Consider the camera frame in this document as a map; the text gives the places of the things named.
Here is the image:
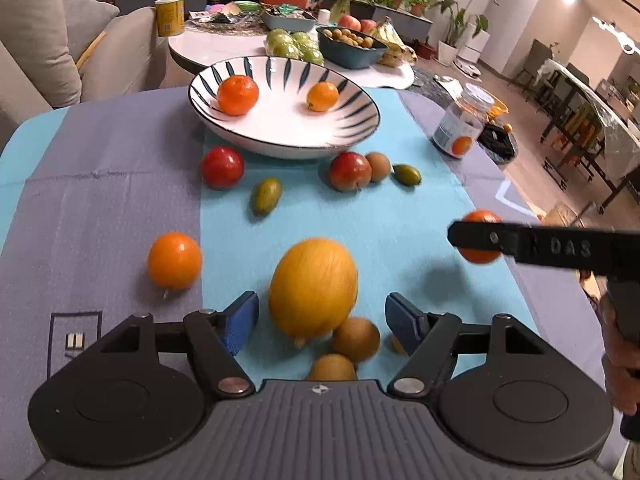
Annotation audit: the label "bunch of bananas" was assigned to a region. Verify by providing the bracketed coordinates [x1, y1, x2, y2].
[370, 16, 418, 67]

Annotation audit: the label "bag of green fruit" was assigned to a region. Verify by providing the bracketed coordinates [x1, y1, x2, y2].
[264, 28, 326, 66]

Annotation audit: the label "heap of longans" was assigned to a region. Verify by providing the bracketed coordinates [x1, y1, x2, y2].
[322, 27, 376, 50]

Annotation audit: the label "tall plant in white pot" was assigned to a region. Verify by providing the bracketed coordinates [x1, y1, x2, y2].
[432, 0, 501, 63]

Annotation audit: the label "striped ceramic bowl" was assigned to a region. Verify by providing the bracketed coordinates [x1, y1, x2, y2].
[188, 55, 381, 160]

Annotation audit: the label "beige sofa cushions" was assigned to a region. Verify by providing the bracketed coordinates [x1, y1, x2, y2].
[0, 6, 168, 136]

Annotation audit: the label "dark teal bowl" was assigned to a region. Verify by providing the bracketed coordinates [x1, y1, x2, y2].
[316, 26, 390, 70]

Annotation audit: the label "grey dining chair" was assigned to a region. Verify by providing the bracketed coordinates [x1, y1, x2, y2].
[510, 39, 553, 93]

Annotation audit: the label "person's right hand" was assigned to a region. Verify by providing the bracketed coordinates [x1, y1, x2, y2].
[598, 291, 640, 417]

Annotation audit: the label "small orange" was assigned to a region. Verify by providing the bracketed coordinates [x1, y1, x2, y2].
[306, 81, 340, 112]

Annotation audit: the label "grey sofa cushion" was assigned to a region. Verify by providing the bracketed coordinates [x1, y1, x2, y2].
[62, 0, 121, 61]

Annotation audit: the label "ceiling lamp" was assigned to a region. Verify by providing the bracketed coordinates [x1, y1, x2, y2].
[592, 16, 640, 56]

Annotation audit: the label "covered dining table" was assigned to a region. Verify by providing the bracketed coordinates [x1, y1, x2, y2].
[542, 57, 640, 211]

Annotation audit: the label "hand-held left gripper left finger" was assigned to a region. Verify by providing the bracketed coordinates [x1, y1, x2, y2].
[87, 291, 261, 399]

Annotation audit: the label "beige sofa cushion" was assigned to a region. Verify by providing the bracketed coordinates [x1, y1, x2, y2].
[0, 0, 83, 108]

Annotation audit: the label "black bag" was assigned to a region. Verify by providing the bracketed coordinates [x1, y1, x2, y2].
[477, 122, 518, 163]

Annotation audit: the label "yellowish orange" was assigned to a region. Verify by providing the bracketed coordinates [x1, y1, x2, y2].
[147, 231, 204, 291]

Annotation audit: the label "white round side table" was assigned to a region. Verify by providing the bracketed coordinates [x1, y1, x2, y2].
[167, 20, 416, 90]

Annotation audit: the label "glass jar with orange label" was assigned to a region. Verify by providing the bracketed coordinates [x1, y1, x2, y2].
[431, 83, 496, 160]

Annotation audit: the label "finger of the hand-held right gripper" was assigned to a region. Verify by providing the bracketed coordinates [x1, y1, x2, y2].
[447, 220, 640, 282]

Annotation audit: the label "green oval fruit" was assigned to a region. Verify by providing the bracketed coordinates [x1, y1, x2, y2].
[251, 178, 282, 216]
[392, 164, 422, 187]

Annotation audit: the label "white robot vacuum dock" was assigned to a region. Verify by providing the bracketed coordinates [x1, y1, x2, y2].
[455, 27, 491, 78]

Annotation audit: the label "yellow melon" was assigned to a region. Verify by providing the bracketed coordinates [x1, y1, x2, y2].
[268, 238, 359, 347]

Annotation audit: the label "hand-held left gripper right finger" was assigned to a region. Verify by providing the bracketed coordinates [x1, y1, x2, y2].
[384, 292, 553, 401]

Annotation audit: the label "glass plate of snacks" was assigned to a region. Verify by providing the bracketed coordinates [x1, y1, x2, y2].
[190, 10, 263, 31]

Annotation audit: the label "blue-grey bowl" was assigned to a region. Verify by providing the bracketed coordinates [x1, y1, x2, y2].
[261, 7, 318, 32]

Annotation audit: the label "yellow tray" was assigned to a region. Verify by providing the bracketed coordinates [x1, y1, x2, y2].
[485, 97, 511, 123]

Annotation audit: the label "large reddish orange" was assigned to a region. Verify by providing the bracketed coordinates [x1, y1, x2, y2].
[216, 74, 260, 117]

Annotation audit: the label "blue and grey tablecloth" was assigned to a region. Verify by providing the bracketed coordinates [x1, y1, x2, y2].
[0, 85, 616, 480]

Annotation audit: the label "yellow can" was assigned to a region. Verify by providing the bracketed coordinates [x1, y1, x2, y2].
[155, 0, 187, 37]

